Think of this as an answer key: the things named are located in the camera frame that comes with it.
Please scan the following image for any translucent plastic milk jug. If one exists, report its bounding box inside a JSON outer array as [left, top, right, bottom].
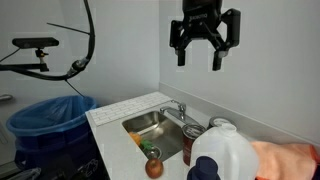
[[189, 123, 260, 180]]

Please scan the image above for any dark blue bottle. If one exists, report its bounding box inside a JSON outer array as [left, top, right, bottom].
[[186, 155, 222, 180]]

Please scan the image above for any red apple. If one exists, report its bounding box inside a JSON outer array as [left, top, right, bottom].
[[145, 157, 165, 180]]

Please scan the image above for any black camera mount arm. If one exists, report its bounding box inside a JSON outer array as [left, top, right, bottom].
[[0, 48, 51, 73]]

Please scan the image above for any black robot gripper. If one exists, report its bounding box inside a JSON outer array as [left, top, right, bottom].
[[169, 0, 242, 72]]

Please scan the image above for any chrome sink faucet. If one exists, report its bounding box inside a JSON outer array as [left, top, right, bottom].
[[159, 99, 201, 126]]

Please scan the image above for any black stereo camera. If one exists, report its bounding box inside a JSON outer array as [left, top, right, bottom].
[[11, 37, 60, 50]]

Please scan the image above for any orange toy carrot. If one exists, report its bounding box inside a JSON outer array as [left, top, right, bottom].
[[129, 131, 154, 151]]

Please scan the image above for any stainless steel sink basin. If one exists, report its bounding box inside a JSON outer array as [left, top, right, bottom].
[[121, 110, 201, 163]]

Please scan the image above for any grey metal lever handle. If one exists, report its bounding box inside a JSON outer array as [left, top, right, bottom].
[[0, 94, 14, 103]]

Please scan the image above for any blue trash bin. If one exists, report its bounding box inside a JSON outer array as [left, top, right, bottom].
[[5, 95, 111, 180]]

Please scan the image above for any white tile pattern mat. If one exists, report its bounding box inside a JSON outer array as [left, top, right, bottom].
[[88, 91, 173, 127]]

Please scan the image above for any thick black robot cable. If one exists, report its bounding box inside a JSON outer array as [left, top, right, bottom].
[[0, 0, 97, 82]]

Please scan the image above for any orange cloth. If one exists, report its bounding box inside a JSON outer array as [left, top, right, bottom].
[[249, 140, 320, 180]]

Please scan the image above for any dark red metal tumbler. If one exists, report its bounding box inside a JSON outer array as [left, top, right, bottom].
[[181, 123, 207, 167]]

